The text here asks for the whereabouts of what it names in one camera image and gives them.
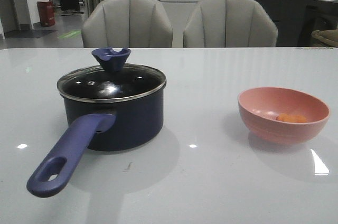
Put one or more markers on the glass lid blue knob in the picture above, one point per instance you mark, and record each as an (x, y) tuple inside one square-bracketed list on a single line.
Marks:
[(113, 80)]

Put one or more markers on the pink bowl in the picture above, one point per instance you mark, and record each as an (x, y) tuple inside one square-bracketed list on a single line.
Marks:
[(259, 108)]

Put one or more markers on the orange ham slices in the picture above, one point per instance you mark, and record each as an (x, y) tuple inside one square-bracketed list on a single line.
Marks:
[(283, 117)]

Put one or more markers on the dark blue saucepan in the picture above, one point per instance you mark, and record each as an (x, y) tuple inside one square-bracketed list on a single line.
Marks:
[(97, 126)]

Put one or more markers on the left grey chair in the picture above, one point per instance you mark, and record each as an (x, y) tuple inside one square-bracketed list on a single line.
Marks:
[(128, 24)]

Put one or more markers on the grey chair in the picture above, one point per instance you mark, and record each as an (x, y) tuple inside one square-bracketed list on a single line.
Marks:
[(229, 24), (128, 24)]

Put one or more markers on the right grey chair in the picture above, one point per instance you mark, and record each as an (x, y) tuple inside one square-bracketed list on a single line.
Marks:
[(229, 24)]

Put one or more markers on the red trash bin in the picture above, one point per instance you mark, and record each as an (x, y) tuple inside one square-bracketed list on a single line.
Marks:
[(46, 13)]

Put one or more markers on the dark side table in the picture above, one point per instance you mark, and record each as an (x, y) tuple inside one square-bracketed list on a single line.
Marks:
[(319, 15)]

